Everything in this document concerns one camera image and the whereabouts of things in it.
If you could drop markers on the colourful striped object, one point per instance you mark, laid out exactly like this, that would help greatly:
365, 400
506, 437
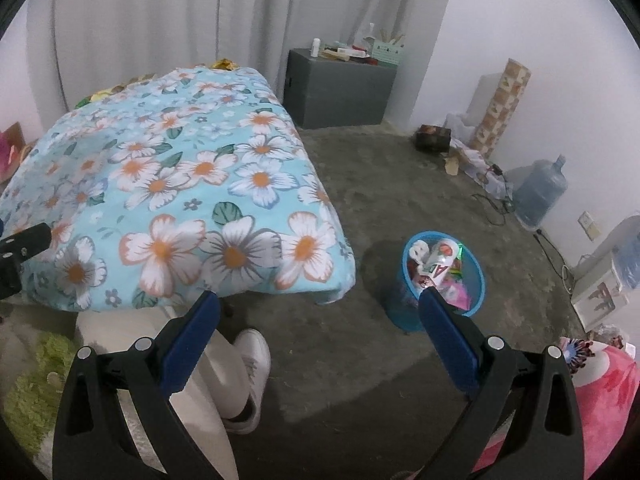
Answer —
575, 355

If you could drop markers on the white plastic sheet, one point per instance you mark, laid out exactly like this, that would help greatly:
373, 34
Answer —
477, 165

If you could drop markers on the gold foil wrapper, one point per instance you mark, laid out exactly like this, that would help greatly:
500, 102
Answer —
224, 64

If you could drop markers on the white paper roll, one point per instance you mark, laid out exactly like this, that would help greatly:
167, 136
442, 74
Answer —
480, 100

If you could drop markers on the white plastic bag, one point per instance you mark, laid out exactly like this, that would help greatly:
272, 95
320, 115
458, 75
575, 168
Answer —
460, 125

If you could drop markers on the red cap drink bottle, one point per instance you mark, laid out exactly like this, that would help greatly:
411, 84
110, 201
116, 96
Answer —
440, 260

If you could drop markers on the yellow green wrapper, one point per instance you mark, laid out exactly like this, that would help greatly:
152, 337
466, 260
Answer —
97, 96

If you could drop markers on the white water dispenser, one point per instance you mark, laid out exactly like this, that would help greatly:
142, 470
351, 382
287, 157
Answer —
595, 300

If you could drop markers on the blue plastic basket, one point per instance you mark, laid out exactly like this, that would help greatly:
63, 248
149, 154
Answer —
400, 305

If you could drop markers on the pile of small toiletries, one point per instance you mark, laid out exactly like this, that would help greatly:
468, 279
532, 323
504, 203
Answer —
345, 54

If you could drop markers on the wall socket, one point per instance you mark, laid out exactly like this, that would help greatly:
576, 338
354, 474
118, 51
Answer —
590, 225

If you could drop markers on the grey cabinet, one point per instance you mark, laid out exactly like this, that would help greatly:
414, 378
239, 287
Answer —
340, 95

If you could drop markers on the pink floral blanket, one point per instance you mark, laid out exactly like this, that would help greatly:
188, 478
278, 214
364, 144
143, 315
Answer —
610, 390

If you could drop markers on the brown box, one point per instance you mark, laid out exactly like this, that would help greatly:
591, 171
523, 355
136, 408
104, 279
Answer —
433, 137

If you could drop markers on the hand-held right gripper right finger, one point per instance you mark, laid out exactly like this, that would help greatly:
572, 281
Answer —
447, 340

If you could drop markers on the green fluffy jacket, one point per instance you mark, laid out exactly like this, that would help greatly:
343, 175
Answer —
35, 400

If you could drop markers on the pink plastic bag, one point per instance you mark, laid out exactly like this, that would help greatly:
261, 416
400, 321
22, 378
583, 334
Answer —
7, 155

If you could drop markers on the green white box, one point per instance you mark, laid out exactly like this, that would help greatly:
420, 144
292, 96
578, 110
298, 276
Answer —
387, 51

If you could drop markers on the grey curtain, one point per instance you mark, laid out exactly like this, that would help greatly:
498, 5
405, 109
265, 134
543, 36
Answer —
200, 10

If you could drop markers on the patterned paper roll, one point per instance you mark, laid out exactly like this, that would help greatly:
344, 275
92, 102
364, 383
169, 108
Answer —
502, 105

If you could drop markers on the clear spray bottle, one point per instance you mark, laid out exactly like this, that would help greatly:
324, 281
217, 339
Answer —
370, 35

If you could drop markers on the white shoe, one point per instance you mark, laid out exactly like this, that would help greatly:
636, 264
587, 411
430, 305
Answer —
252, 360

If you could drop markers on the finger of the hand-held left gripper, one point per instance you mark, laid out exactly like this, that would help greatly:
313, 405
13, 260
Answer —
27, 242

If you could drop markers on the blue floral tablecloth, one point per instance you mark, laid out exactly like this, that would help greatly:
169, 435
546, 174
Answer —
200, 185

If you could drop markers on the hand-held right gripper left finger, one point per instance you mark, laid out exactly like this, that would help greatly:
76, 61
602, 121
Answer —
192, 340

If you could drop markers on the cardboard box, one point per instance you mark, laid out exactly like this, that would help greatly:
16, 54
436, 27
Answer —
19, 130

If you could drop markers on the small white bottle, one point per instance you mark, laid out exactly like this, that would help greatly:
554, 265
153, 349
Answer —
316, 47

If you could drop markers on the brown cardboard scrap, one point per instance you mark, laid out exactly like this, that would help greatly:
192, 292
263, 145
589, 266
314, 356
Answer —
453, 165

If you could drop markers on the blue water jug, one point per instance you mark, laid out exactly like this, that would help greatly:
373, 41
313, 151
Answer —
540, 195

